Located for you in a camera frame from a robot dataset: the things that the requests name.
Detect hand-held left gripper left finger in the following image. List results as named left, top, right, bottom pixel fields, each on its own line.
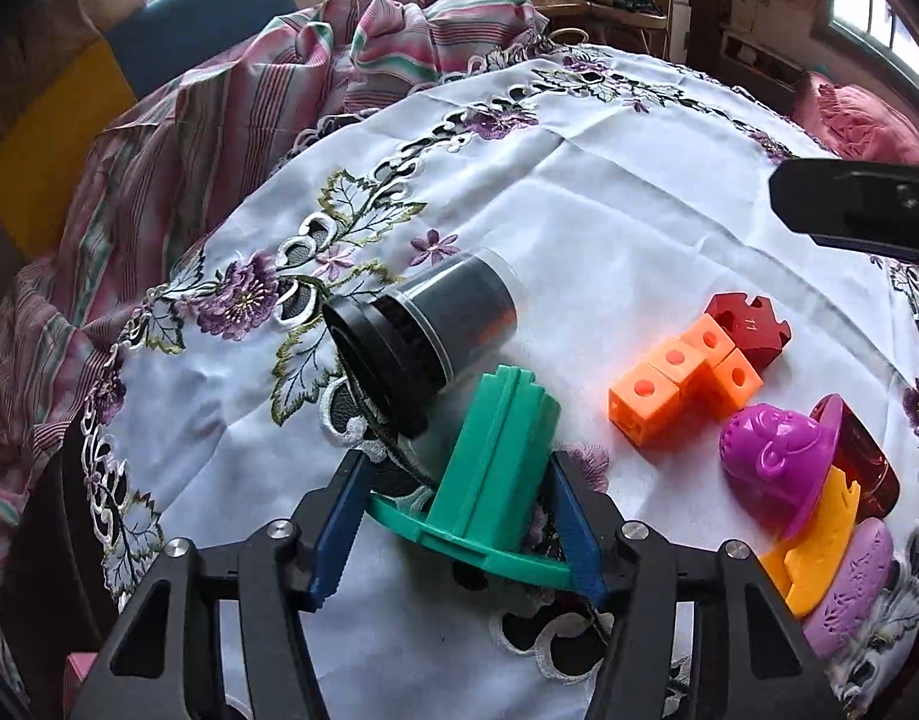
left=69, top=450, right=374, bottom=720

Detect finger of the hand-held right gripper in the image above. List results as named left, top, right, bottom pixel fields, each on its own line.
left=770, top=157, right=919, bottom=267

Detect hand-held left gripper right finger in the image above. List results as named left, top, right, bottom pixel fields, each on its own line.
left=550, top=450, right=851, bottom=720

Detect green plastic spool toy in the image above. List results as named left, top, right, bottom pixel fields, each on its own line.
left=365, top=364, right=603, bottom=592

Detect purple hat-shaped mold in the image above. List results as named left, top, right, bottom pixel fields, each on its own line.
left=720, top=399, right=846, bottom=541

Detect black lidded plastic jar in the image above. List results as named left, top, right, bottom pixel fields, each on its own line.
left=322, top=247, right=522, bottom=437

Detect yellow plastic boat toy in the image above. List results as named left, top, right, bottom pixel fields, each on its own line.
left=759, top=465, right=864, bottom=612

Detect red translucent plastic cup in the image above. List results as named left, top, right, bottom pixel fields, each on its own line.
left=808, top=394, right=902, bottom=518

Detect purple oval textured toy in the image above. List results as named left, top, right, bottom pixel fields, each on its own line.
left=803, top=517, right=896, bottom=653

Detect pink cushion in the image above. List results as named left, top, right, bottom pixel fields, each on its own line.
left=789, top=71, right=919, bottom=166

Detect orange linked cube blocks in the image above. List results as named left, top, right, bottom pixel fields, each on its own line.
left=609, top=313, right=764, bottom=445

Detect dark red notched block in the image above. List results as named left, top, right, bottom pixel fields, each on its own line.
left=704, top=292, right=794, bottom=374

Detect arched side window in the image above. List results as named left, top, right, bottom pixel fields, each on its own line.
left=830, top=0, right=919, bottom=106

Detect white embroidered floral tablecloth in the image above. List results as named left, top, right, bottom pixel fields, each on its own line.
left=76, top=45, right=919, bottom=720

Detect wooden side table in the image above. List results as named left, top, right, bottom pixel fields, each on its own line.
left=534, top=0, right=670, bottom=53

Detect pink striped blanket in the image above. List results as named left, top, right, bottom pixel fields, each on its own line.
left=0, top=0, right=550, bottom=616

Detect yellow panel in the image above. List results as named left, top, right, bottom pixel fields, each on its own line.
left=0, top=37, right=137, bottom=260

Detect blue chair back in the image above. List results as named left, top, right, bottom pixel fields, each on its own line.
left=106, top=0, right=299, bottom=98

